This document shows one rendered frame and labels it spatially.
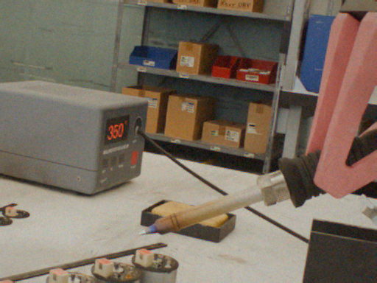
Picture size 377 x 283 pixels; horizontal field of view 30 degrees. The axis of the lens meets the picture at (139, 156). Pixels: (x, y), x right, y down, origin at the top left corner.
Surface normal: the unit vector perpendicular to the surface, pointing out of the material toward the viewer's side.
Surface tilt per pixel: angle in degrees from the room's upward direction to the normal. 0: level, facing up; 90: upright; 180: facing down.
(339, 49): 87
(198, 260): 0
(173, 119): 86
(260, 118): 90
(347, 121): 103
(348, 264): 90
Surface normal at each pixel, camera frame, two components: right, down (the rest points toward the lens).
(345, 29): 0.04, 0.16
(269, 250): 0.11, -0.97
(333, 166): -0.10, 0.34
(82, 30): -0.44, 0.13
